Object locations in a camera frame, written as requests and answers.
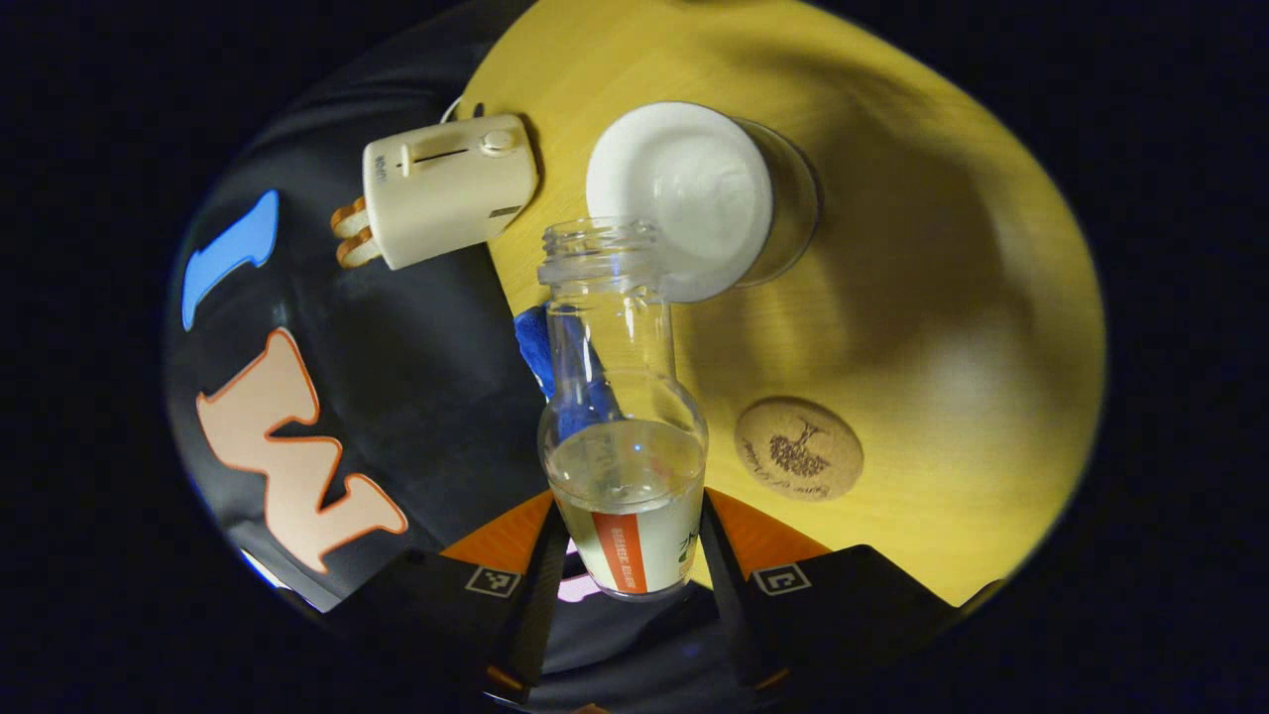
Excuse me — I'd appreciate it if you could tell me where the round cork coaster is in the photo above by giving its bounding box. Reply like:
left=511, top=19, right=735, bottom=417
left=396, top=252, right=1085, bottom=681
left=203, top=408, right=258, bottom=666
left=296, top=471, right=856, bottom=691
left=735, top=397, right=865, bottom=502

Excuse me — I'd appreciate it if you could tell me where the blue folded towel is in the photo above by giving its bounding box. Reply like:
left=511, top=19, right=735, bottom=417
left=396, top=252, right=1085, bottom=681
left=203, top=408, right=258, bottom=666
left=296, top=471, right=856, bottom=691
left=514, top=304, right=626, bottom=442

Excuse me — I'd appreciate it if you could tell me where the clear glass water bottle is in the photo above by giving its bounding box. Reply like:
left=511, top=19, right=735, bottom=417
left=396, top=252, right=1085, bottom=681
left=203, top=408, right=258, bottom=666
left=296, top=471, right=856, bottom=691
left=536, top=218, right=710, bottom=602

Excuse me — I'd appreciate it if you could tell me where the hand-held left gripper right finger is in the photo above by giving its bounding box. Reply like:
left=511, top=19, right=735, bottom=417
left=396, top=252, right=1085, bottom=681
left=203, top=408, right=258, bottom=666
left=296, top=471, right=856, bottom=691
left=699, top=489, right=958, bottom=691

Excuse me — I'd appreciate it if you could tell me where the black backdrop cloth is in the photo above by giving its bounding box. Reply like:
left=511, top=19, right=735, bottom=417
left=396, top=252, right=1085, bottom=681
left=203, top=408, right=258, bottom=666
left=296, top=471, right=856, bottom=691
left=164, top=0, right=774, bottom=711

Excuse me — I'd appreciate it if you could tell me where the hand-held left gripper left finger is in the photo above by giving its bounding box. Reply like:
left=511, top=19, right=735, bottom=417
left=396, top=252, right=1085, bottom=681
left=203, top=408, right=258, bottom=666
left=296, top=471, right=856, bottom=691
left=327, top=489, right=571, bottom=701

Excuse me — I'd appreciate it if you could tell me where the white toaster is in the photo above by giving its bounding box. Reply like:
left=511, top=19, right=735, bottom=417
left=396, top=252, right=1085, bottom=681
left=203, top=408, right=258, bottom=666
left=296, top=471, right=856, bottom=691
left=362, top=113, right=540, bottom=271

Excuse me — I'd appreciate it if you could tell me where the white glass teacup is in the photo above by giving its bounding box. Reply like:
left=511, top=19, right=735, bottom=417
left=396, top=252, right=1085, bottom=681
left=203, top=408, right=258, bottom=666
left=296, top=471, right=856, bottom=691
left=585, top=101, right=822, bottom=304

